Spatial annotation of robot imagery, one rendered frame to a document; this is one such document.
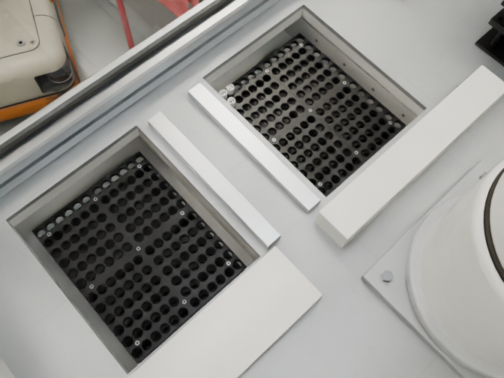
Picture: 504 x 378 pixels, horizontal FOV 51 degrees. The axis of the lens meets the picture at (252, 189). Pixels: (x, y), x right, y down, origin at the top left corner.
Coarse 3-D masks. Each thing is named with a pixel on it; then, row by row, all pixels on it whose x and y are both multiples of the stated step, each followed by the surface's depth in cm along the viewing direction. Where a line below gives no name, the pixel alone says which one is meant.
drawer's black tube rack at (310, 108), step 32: (288, 64) 80; (320, 64) 81; (256, 96) 78; (288, 96) 78; (320, 96) 78; (352, 96) 79; (256, 128) 79; (288, 128) 76; (320, 128) 80; (352, 128) 77; (384, 128) 77; (320, 160) 74; (352, 160) 76
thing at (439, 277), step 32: (480, 160) 69; (448, 192) 67; (480, 192) 49; (416, 224) 65; (448, 224) 54; (480, 224) 47; (384, 256) 63; (416, 256) 61; (448, 256) 53; (480, 256) 46; (384, 288) 62; (416, 288) 60; (448, 288) 53; (480, 288) 47; (416, 320) 60; (448, 320) 56; (480, 320) 50; (448, 352) 58; (480, 352) 55
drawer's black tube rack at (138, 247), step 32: (128, 192) 71; (160, 192) 71; (64, 224) 69; (96, 224) 72; (128, 224) 70; (160, 224) 70; (192, 224) 70; (64, 256) 67; (96, 256) 68; (128, 256) 68; (160, 256) 68; (192, 256) 68; (224, 256) 71; (96, 288) 66; (128, 288) 69; (160, 288) 66; (192, 288) 66; (128, 320) 67; (160, 320) 65
